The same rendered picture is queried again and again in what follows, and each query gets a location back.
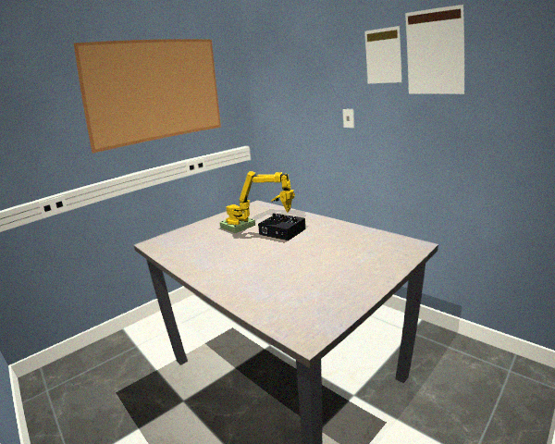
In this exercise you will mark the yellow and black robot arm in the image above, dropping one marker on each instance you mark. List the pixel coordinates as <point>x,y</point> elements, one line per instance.
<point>242,212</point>

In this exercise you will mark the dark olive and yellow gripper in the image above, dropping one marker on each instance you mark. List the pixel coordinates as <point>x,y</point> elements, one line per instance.
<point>286,198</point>

